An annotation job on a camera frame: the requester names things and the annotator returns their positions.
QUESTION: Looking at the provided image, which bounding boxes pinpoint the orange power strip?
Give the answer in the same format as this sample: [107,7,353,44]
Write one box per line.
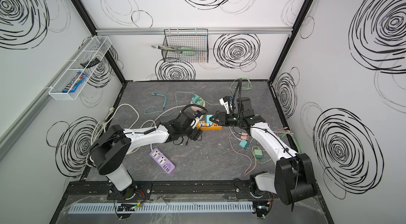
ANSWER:
[197,121,223,131]

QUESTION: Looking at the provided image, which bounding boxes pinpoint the round pink power strip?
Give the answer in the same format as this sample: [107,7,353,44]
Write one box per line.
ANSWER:
[191,95,206,107]

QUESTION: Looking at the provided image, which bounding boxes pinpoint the teal plug adapter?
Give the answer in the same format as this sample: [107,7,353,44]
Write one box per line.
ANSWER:
[191,95,200,104]
[204,115,213,124]

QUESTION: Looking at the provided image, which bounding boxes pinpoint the green plug adapter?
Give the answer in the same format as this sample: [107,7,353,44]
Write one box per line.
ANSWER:
[196,98,205,106]

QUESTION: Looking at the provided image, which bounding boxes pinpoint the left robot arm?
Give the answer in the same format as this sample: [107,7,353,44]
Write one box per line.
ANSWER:
[89,111,206,192]

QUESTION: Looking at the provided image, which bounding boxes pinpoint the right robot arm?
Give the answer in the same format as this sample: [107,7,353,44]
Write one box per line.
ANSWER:
[210,96,318,205]

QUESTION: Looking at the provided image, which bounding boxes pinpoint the purple power strip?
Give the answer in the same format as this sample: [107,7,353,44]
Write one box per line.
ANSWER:
[150,148,176,174]

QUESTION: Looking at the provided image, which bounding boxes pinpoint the metal tongs in basket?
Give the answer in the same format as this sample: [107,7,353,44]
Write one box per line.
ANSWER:
[151,45,196,56]

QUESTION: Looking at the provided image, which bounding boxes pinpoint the blue candy packet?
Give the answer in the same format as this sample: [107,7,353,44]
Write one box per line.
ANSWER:
[62,72,87,93]

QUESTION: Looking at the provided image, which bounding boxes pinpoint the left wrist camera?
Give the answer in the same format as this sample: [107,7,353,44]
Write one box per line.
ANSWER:
[194,111,205,120]

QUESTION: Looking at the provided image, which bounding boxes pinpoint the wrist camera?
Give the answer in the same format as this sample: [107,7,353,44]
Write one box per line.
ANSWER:
[194,111,205,120]
[219,96,235,114]

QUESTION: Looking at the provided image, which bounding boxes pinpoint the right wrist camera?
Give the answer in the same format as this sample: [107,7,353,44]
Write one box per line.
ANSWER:
[219,96,235,114]

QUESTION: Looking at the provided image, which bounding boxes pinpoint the teal cable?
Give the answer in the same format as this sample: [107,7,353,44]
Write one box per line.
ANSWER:
[143,90,196,115]

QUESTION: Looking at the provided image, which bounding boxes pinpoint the light green cable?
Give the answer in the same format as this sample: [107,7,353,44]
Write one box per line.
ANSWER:
[202,78,253,107]

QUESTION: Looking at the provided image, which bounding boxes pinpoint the white power cords bundle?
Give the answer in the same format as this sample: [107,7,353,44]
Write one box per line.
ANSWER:
[85,104,188,168]

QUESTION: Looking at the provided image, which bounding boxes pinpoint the black wire wall basket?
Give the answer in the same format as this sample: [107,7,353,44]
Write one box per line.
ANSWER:
[161,28,209,63]

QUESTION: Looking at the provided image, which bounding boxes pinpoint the grey slotted cable duct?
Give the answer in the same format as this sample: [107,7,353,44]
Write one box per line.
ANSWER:
[68,201,254,214]

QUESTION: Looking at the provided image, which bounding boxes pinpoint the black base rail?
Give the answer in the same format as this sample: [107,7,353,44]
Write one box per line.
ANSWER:
[64,179,321,199]

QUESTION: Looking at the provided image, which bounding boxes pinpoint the white wire wall basket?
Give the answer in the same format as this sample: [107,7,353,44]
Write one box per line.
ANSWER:
[48,36,112,101]

